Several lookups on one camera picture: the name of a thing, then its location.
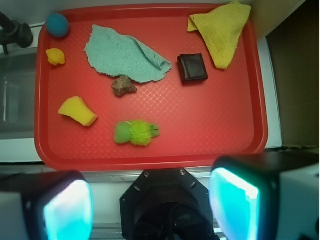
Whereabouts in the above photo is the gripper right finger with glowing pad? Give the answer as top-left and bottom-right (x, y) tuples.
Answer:
(208, 150), (320, 240)

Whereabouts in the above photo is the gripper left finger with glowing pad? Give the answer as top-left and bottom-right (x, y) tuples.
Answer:
(0, 170), (94, 240)

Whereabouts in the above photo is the yellow sponge wedge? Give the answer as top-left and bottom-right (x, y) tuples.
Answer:
(58, 96), (98, 127)

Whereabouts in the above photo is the green fuzzy sponge toy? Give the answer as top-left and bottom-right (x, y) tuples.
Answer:
(114, 120), (160, 147)

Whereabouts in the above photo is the red plastic tray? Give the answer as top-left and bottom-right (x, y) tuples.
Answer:
(34, 3), (268, 171)

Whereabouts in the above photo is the brown rock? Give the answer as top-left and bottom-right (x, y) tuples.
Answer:
(111, 75), (137, 97)

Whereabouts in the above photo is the small yellow rubber toy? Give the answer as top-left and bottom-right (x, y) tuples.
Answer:
(45, 48), (66, 66)

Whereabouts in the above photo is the dark brown square block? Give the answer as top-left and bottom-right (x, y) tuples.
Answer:
(177, 53), (209, 84)

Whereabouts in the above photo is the light blue cloth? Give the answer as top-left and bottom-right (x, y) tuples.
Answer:
(84, 24), (172, 84)

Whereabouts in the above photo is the yellow cloth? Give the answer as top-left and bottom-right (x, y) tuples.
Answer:
(187, 0), (252, 70)

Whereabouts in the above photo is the black clamp knob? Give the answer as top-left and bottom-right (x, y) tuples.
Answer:
(0, 12), (34, 56)

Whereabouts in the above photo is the blue textured ball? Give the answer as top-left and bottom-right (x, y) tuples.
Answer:
(46, 13), (69, 38)

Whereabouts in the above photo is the black octagonal mount plate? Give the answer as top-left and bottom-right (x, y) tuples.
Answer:
(119, 168), (219, 240)

